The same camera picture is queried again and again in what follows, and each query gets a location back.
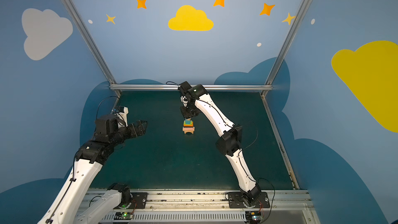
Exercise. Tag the right green circuit board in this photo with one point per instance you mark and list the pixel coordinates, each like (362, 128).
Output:
(253, 217)

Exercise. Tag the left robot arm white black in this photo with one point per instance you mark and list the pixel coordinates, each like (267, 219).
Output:
(110, 131)

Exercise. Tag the floor rail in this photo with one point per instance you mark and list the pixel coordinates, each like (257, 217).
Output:
(115, 107)
(280, 145)

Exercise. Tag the left side floor rail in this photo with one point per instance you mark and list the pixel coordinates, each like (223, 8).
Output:
(115, 107)

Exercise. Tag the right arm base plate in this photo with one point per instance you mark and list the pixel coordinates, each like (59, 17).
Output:
(236, 200)

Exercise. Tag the right side floor rail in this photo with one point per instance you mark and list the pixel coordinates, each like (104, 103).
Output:
(280, 145)

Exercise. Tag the green circuit board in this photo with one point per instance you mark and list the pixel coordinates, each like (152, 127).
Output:
(123, 216)
(253, 217)

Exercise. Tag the right corner aluminium post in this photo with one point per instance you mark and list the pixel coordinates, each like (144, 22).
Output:
(294, 27)

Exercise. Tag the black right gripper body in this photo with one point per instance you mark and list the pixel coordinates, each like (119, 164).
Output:
(187, 112)

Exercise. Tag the pink wood block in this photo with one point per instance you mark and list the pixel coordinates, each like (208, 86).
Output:
(188, 129)

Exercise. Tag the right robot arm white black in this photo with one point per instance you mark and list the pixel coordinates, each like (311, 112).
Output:
(197, 100)

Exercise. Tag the left green circuit board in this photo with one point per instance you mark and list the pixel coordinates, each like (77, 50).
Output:
(123, 216)

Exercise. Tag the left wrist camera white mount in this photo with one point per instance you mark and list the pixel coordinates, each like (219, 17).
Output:
(121, 112)

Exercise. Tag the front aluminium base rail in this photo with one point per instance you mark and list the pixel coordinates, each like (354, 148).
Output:
(210, 206)

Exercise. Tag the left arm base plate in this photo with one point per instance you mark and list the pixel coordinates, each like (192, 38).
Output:
(138, 200)

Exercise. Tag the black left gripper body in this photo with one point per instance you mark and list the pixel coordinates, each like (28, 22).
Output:
(133, 129)

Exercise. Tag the left corner aluminium post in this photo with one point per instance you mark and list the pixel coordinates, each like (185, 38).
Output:
(84, 32)

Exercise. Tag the corner aluminium post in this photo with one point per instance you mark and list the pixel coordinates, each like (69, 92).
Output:
(84, 32)
(294, 27)

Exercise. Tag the lime green wood block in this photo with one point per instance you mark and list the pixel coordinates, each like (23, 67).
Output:
(188, 125)

